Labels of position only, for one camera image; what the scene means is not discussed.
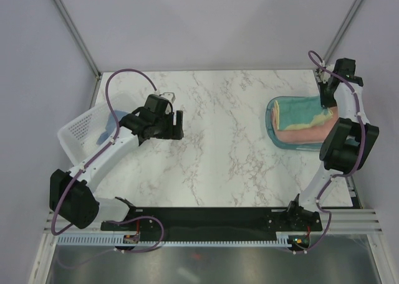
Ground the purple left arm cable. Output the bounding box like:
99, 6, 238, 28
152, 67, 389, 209
50, 68, 166, 269

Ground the aluminium frame post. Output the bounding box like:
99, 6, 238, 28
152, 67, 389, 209
51, 0, 101, 80
324, 0, 366, 62

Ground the aluminium table edge rail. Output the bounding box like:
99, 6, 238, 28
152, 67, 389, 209
43, 209, 382, 235

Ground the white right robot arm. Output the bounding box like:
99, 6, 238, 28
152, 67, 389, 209
285, 58, 379, 230

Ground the blue towel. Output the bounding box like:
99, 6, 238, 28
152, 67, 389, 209
96, 110, 128, 145

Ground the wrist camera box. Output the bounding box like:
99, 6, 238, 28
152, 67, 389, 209
156, 92, 176, 104
315, 68, 330, 83

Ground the left aluminium frame post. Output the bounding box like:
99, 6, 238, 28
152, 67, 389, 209
51, 0, 101, 80

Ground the white perforated plastic basket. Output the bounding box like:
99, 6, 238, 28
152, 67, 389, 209
57, 91, 139, 167

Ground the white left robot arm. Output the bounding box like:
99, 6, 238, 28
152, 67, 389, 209
49, 92, 184, 230

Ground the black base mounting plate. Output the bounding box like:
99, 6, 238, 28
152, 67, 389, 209
100, 206, 322, 243

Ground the yellow towel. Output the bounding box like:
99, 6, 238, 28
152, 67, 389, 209
272, 96, 334, 131

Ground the right aluminium frame post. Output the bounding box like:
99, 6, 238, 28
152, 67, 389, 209
324, 0, 366, 62

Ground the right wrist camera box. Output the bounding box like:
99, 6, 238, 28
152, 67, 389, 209
315, 68, 330, 83

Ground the teal translucent plastic tub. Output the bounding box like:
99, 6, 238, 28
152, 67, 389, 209
265, 97, 322, 151

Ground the white slotted cable duct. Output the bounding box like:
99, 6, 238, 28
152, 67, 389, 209
57, 232, 294, 247

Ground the pink towel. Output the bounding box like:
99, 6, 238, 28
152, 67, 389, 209
271, 107, 338, 144

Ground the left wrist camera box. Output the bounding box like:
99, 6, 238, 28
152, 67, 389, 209
156, 92, 176, 104

